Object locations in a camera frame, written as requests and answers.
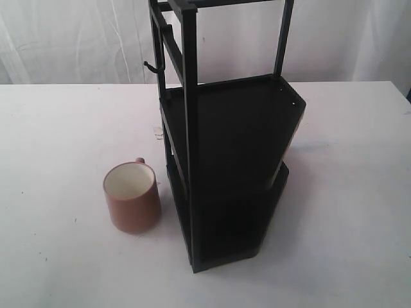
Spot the pink ceramic mug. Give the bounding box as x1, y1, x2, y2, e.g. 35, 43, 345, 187
103, 157, 162, 234

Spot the black tiered shelf rack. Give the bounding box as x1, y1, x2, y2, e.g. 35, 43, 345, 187
148, 1, 306, 273

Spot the black metal hook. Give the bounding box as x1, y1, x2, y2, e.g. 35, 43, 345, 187
143, 25, 171, 72

